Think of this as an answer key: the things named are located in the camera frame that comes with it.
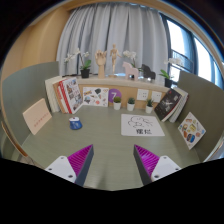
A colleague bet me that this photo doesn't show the white wall socket right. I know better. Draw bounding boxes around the white wall socket right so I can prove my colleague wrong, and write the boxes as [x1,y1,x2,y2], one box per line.
[151,91,162,103]

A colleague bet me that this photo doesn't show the small potted plant left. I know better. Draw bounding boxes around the small potted plant left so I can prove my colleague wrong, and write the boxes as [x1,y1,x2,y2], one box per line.
[113,96,121,110]

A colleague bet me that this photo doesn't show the beige card leaning left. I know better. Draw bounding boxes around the beige card leaning left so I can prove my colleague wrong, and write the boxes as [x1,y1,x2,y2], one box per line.
[23,98,52,135]

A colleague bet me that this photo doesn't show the small potted plant middle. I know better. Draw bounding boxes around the small potted plant middle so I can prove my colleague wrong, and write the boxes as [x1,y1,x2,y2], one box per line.
[127,97,135,111]

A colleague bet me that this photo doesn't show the black wooden horse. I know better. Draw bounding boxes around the black wooden horse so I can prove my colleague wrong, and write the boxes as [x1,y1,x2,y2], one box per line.
[142,64,156,79]

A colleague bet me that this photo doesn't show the small potted plant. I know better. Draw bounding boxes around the small potted plant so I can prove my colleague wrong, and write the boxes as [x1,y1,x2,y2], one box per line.
[113,96,121,110]
[127,97,135,111]
[145,99,153,114]

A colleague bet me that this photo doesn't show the white orchid black pot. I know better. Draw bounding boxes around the white orchid black pot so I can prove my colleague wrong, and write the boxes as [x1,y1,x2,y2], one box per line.
[159,58,182,88]
[64,48,91,78]

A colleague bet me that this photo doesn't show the small potted plant right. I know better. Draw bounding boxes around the small potted plant right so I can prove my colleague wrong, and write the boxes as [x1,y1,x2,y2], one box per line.
[145,99,153,114]

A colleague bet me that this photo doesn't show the white sticker sheet card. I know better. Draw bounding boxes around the white sticker sheet card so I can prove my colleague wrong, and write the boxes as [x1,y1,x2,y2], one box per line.
[83,87,109,107]

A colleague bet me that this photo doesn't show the purple round number sign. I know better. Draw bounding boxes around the purple round number sign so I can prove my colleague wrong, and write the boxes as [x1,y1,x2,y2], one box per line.
[108,88,122,103]

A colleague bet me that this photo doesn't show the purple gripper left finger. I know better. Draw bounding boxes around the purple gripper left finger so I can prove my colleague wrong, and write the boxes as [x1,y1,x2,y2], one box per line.
[46,145,94,186]

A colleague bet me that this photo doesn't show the white wall socket left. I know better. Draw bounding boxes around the white wall socket left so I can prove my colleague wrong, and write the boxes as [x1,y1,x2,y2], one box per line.
[137,89,149,101]

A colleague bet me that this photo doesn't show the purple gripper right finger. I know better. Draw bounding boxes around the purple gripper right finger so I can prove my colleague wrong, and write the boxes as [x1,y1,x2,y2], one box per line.
[133,145,180,185]

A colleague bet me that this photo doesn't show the white mouse pad with drawing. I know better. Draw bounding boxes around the white mouse pad with drawing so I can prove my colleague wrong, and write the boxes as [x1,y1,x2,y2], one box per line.
[121,114,164,137]

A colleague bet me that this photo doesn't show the colourful sticker card right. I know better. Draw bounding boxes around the colourful sticker card right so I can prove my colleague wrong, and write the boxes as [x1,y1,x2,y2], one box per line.
[178,112,206,150]

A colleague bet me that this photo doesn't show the colourful picture book left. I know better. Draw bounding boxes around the colourful picture book left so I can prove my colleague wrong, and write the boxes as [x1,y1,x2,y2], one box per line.
[59,77,82,114]

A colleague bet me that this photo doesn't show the white orchid black pot right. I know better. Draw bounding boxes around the white orchid black pot right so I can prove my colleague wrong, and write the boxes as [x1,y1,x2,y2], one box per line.
[159,58,182,88]

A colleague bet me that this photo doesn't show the black book right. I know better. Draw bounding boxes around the black book right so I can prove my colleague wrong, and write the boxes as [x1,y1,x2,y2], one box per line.
[154,89,182,122]

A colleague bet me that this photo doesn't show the blue computer mouse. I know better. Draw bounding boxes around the blue computer mouse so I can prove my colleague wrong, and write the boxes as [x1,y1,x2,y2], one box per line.
[69,117,82,130]

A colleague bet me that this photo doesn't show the white wall socket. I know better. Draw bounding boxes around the white wall socket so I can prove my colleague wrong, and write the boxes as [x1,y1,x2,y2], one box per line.
[151,91,162,103]
[137,89,149,101]

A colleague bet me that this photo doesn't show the wooden mannequin figure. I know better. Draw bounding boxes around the wooden mannequin figure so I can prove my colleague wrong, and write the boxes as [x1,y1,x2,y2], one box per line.
[110,45,120,74]

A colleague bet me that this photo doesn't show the white orchid black pot left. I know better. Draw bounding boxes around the white orchid black pot left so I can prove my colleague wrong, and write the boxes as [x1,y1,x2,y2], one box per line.
[64,48,91,78]

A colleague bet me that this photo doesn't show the white books behind black book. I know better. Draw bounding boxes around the white books behind black book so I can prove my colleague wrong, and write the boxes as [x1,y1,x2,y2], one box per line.
[169,87,188,123]

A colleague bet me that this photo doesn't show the white orchid behind horse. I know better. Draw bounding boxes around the white orchid behind horse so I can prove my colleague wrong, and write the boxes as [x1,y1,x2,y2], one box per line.
[123,50,142,72]

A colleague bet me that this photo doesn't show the white book stack left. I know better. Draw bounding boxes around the white book stack left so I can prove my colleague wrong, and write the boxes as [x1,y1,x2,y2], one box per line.
[45,76,63,113]

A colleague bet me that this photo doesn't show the grey curtain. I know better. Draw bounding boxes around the grey curtain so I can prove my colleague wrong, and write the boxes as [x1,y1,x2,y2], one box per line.
[56,3,168,75]

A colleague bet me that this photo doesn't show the wooden hand model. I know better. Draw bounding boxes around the wooden hand model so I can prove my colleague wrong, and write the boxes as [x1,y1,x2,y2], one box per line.
[95,50,107,79]

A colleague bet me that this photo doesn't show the pink wooden horse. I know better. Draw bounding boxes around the pink wooden horse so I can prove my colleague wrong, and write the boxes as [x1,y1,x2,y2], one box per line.
[123,62,139,81]

